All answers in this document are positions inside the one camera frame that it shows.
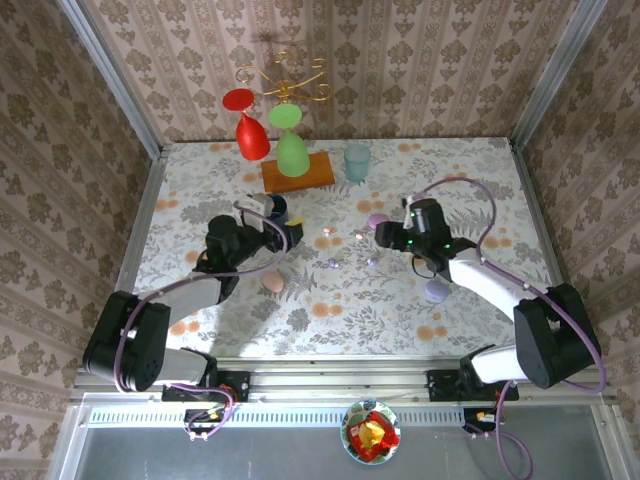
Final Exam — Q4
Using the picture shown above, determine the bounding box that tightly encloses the slotted metal cable strip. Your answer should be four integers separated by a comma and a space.
87, 405, 464, 427

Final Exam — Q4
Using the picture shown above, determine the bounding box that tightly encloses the green wine glass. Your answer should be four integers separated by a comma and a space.
267, 103, 310, 179

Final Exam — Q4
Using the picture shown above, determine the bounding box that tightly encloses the teal plastic tumbler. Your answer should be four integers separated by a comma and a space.
342, 143, 373, 184

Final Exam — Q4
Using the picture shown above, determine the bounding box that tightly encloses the black connector block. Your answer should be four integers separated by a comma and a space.
183, 408, 227, 435
462, 407, 503, 434

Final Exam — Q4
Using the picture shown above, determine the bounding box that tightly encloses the floral tablecloth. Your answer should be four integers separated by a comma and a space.
132, 137, 564, 359

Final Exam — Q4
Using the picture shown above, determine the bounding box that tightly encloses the grey metal tray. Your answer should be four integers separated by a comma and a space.
47, 392, 640, 480

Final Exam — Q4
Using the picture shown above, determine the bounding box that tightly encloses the aluminium corner post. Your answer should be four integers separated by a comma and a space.
58, 0, 169, 160
508, 0, 611, 151

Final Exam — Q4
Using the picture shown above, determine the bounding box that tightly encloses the red wine glass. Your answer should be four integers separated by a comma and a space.
222, 88, 272, 162

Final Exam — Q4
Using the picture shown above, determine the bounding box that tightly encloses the aluminium table side rail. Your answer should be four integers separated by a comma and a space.
507, 138, 592, 365
92, 144, 174, 369

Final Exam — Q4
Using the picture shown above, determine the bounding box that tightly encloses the lavender earbud charging case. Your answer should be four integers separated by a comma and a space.
424, 279, 450, 303

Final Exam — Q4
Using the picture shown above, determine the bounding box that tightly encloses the yellow wrapped candy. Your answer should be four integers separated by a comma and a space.
360, 418, 387, 446

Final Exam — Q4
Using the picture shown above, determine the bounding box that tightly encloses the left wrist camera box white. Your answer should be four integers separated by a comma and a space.
233, 193, 270, 224

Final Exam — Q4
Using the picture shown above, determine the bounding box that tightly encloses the dark blue cup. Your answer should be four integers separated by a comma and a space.
267, 194, 290, 225

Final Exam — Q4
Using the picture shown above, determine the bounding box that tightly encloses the red candy wrapper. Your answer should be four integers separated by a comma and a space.
348, 410, 401, 459

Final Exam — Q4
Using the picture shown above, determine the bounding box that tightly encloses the gold glass rack wooden base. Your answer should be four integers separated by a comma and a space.
235, 51, 336, 195

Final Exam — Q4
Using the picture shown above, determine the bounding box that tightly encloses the floral rimmed plate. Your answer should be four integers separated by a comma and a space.
340, 398, 402, 467

